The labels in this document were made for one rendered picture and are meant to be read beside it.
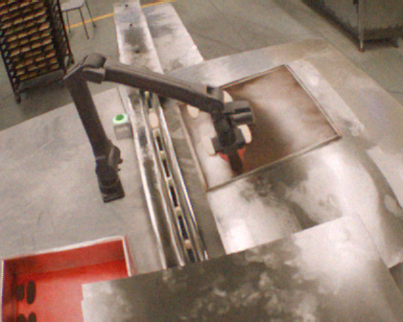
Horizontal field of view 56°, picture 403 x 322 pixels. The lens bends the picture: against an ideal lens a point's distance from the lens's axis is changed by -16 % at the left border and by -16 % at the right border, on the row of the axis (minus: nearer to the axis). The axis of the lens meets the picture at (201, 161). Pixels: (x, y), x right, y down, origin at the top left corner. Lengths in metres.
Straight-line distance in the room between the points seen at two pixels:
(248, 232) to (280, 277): 0.59
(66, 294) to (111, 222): 0.33
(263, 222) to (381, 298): 0.68
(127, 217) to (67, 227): 0.23
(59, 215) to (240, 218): 0.66
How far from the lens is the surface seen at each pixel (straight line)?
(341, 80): 2.08
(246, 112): 1.32
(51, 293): 1.39
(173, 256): 1.31
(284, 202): 1.33
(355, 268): 0.73
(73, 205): 1.61
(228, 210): 1.35
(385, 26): 4.19
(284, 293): 0.70
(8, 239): 1.63
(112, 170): 1.47
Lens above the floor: 1.91
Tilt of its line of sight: 42 degrees down
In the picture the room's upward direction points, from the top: 9 degrees counter-clockwise
